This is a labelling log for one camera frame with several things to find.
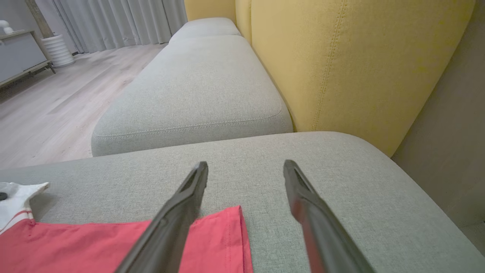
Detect grey low tv cabinet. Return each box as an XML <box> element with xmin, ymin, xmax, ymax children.
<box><xmin>0</xmin><ymin>30</ymin><xmax>56</xmax><ymax>88</ymax></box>

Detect white ribbed plant pot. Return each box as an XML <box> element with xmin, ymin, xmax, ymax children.
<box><xmin>41</xmin><ymin>34</ymin><xmax>75</xmax><ymax>68</ymax></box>

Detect red white numbered jersey shirt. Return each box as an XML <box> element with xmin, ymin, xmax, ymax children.
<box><xmin>0</xmin><ymin>182</ymin><xmax>253</xmax><ymax>273</ymax></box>

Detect wide yellow sofa backrest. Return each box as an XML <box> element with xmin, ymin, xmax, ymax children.
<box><xmin>250</xmin><ymin>0</ymin><xmax>476</xmax><ymax>157</ymax></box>

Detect narrow yellow sofa backrest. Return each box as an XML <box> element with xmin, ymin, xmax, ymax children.
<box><xmin>235</xmin><ymin>0</ymin><xmax>253</xmax><ymax>46</ymax></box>

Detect medium grey sofa seat cushion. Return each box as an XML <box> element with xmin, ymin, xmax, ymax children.
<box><xmin>91</xmin><ymin>35</ymin><xmax>294</xmax><ymax>157</ymax></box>

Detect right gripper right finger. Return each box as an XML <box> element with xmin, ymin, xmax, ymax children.
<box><xmin>283</xmin><ymin>159</ymin><xmax>376</xmax><ymax>273</ymax></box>

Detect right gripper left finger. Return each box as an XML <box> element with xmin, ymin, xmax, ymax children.
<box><xmin>114</xmin><ymin>161</ymin><xmax>209</xmax><ymax>273</ymax></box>

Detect large grey sofa seat cushion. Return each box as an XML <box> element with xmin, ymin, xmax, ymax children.
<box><xmin>0</xmin><ymin>131</ymin><xmax>485</xmax><ymax>273</ymax></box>

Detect green potted tree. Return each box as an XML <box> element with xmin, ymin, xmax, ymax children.
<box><xmin>25</xmin><ymin>0</ymin><xmax>54</xmax><ymax>38</ymax></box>

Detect small grey sofa seat cushion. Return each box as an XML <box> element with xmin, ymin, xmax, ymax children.
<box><xmin>169</xmin><ymin>17</ymin><xmax>242</xmax><ymax>43</ymax></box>

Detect grey pleated curtain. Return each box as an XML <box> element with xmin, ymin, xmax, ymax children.
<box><xmin>36</xmin><ymin>0</ymin><xmax>188</xmax><ymax>53</ymax></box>

